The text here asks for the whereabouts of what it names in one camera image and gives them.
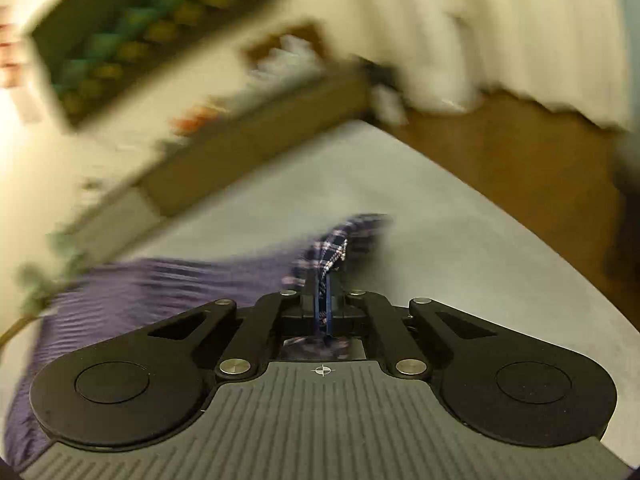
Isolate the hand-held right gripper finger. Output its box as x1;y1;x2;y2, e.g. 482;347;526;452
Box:
99;270;324;379
324;271;547;378

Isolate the blue plaid shirt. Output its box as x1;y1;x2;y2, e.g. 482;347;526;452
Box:
0;212;396;471

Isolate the grey and brown sideboard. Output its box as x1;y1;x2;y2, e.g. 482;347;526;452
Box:
65;67;381;251

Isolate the fruit bowl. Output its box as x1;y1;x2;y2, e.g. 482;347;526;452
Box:
170;105;221;133

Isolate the grey organizer box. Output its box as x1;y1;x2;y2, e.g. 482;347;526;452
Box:
250;35;326;81

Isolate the wooden framed grid board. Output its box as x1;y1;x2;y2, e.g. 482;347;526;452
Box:
242;20;333;73

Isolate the dark patterned wall tapestry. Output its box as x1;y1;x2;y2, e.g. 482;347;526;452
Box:
22;0;281;128

